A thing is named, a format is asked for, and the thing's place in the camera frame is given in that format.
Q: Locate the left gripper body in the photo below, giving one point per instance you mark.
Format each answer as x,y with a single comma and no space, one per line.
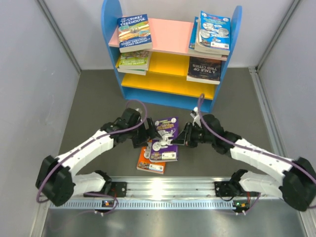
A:
140,135

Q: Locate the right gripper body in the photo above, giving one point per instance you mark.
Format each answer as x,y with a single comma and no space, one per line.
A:
196,135

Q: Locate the purple cover treehouse book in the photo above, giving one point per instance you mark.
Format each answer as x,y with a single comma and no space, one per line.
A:
163,150

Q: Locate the orange bottom stack book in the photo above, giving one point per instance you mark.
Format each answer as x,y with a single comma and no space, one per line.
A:
144,164

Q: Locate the lime green spine treehouse book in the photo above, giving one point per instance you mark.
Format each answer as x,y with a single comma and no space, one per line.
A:
132,71

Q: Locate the Tale of Two Cities book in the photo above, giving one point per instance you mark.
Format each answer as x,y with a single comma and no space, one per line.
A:
204,70

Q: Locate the dark blue spine treehouse book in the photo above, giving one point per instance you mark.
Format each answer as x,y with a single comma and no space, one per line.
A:
134,33

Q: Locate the light blue cover treehouse book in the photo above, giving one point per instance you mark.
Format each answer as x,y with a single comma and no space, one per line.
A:
191,47

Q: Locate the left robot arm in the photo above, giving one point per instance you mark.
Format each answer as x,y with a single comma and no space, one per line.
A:
58,178

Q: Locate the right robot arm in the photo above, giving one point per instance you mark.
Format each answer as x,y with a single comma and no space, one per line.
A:
292,180

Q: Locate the blue pink yellow bookshelf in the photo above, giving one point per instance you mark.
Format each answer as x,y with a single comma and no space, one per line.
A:
164,83

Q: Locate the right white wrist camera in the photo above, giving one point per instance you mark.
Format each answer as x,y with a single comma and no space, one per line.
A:
196,118

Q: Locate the aluminium mounting rail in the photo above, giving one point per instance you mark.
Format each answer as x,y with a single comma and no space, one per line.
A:
145,193

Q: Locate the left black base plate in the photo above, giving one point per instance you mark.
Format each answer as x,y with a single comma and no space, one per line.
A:
116,189

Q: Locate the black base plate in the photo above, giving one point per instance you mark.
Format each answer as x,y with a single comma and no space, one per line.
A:
116,189
228,189

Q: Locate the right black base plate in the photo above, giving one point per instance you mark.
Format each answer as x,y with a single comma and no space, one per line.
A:
228,189

